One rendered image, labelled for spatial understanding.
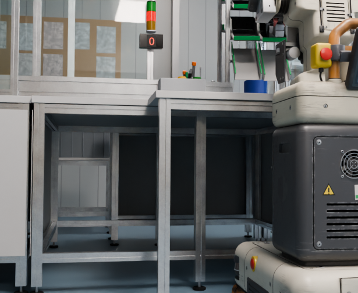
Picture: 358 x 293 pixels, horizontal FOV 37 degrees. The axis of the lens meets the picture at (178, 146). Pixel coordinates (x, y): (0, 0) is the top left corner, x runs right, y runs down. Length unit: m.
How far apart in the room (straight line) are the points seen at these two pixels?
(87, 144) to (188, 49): 2.22
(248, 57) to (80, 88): 0.91
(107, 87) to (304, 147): 1.19
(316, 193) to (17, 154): 1.35
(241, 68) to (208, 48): 3.54
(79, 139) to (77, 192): 1.61
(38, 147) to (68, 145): 2.09
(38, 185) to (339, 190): 1.33
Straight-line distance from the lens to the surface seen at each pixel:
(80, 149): 4.49
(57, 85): 2.49
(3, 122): 2.44
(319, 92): 1.58
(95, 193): 6.03
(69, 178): 6.03
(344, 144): 1.60
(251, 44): 3.65
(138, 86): 2.50
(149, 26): 2.85
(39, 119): 2.41
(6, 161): 2.43
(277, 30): 2.79
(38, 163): 2.41
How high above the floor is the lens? 0.57
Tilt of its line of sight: 2 degrees up
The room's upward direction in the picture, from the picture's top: straight up
